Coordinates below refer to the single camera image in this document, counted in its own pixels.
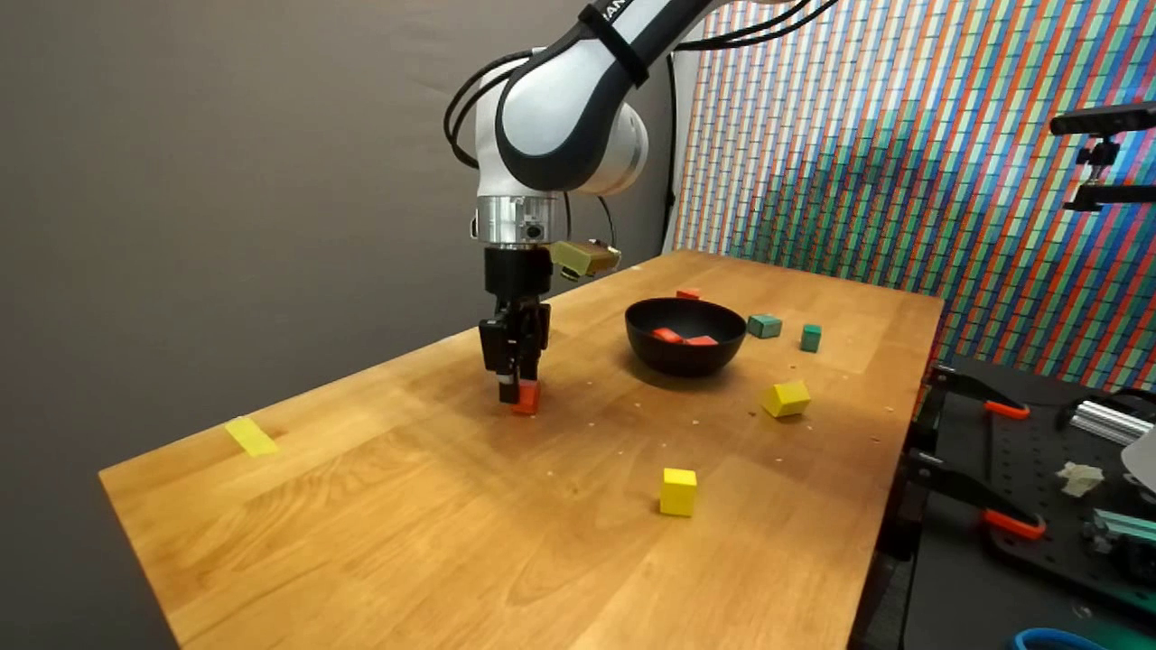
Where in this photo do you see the multicoloured patterned backdrop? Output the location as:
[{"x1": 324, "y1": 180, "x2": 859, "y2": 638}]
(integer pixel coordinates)
[{"x1": 664, "y1": 0, "x2": 1156, "y2": 394}]

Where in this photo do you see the black perforated side table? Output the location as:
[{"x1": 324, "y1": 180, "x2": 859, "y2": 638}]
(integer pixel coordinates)
[{"x1": 889, "y1": 354, "x2": 1156, "y2": 650}]

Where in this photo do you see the grey fabric backdrop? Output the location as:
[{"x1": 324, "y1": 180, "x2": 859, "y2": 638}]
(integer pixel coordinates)
[{"x1": 0, "y1": 0, "x2": 680, "y2": 650}]

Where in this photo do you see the grey metal bar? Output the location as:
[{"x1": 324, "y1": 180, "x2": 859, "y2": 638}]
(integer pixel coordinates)
[{"x1": 1065, "y1": 398, "x2": 1156, "y2": 447}]

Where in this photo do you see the yellow wooden block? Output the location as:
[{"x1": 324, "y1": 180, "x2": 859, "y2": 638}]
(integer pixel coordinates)
[
  {"x1": 758, "y1": 377, "x2": 818, "y2": 423},
  {"x1": 653, "y1": 466, "x2": 701, "y2": 525}
]

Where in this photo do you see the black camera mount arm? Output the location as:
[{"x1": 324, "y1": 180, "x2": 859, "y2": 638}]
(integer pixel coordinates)
[{"x1": 1049, "y1": 102, "x2": 1156, "y2": 218}]

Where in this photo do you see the grey round plate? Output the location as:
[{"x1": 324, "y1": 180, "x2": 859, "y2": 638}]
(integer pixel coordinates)
[{"x1": 1118, "y1": 430, "x2": 1156, "y2": 500}]

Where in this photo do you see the black bowl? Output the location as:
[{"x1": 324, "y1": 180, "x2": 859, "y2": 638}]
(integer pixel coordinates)
[{"x1": 623, "y1": 298, "x2": 752, "y2": 383}]

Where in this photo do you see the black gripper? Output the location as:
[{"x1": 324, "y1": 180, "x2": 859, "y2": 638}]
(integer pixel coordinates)
[{"x1": 477, "y1": 241, "x2": 558, "y2": 410}]

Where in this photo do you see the orange-handled black clamp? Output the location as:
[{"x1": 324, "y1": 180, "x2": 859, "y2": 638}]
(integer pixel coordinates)
[
  {"x1": 933, "y1": 366, "x2": 1037, "y2": 425},
  {"x1": 909, "y1": 447, "x2": 1051, "y2": 546}
]

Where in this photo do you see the blue round object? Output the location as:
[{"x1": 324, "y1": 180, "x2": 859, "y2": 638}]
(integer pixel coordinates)
[{"x1": 1009, "y1": 626, "x2": 1112, "y2": 650}]

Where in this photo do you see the teal tool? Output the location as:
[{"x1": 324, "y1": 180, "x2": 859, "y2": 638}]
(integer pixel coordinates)
[{"x1": 1087, "y1": 506, "x2": 1156, "y2": 558}]

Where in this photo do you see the white plastic part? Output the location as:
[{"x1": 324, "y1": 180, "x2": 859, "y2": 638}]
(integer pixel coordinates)
[{"x1": 1054, "y1": 458, "x2": 1110, "y2": 502}]

